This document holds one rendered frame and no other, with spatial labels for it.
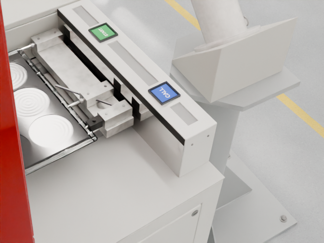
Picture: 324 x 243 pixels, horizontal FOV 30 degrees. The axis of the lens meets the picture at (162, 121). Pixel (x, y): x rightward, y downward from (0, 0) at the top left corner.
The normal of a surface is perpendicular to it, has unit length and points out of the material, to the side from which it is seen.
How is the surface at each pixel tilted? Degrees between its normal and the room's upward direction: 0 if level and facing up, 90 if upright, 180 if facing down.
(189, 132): 0
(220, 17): 53
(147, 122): 90
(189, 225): 90
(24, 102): 0
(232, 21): 45
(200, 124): 0
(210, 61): 90
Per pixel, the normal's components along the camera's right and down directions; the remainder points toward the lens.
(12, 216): 0.60, 0.62
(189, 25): 0.08, -0.67
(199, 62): -0.82, 0.37
